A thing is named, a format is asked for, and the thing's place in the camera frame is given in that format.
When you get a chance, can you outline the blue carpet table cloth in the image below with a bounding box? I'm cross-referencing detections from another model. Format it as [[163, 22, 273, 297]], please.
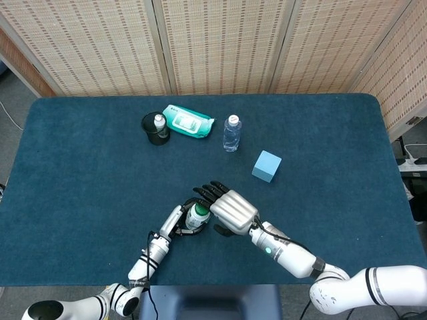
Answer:
[[0, 93, 427, 287]]

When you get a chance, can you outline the dark blue robot torso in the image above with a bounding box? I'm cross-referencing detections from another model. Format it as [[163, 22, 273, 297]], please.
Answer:
[[138, 284, 283, 320]]

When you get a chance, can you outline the light blue foam cube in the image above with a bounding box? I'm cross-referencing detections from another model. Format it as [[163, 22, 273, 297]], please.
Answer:
[[252, 149, 283, 184]]

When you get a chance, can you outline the bamboo folding screen panel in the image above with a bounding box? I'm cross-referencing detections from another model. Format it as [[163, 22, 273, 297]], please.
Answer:
[[270, 0, 413, 95], [350, 0, 427, 143], [152, 0, 296, 96], [0, 0, 167, 97], [0, 28, 56, 98]]

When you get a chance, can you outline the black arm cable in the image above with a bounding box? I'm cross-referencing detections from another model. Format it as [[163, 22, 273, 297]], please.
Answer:
[[141, 231, 160, 320], [252, 215, 312, 254]]

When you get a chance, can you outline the black mesh pen cup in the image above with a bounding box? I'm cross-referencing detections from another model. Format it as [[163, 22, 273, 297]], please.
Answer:
[[141, 111, 171, 147]]

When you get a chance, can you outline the green wet wipes pack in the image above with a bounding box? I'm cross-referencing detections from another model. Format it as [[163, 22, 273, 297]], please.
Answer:
[[162, 104, 216, 140]]

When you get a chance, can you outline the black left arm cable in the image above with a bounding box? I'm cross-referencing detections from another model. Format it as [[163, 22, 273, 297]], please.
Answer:
[[141, 231, 160, 320]]

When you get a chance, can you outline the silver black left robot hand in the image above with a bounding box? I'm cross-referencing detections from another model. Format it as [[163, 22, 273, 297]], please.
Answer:
[[159, 197, 214, 238]]

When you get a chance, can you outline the white AD milk bottle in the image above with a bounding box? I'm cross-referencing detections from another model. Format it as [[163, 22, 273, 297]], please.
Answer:
[[185, 203, 211, 231]]

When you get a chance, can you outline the small white yogurt bottle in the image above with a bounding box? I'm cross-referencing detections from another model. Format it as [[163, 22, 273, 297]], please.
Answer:
[[153, 113, 169, 138]]

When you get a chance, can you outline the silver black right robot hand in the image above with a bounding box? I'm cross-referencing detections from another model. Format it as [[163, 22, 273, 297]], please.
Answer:
[[192, 180, 260, 241]]

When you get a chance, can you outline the clear water bottle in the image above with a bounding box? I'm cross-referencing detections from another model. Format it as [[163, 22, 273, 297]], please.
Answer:
[[222, 114, 243, 153]]

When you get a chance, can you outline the white floor cable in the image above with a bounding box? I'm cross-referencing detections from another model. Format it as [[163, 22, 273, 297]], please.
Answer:
[[0, 99, 25, 131]]

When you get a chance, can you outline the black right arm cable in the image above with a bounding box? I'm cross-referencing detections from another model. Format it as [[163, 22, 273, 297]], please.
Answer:
[[252, 215, 312, 254]]

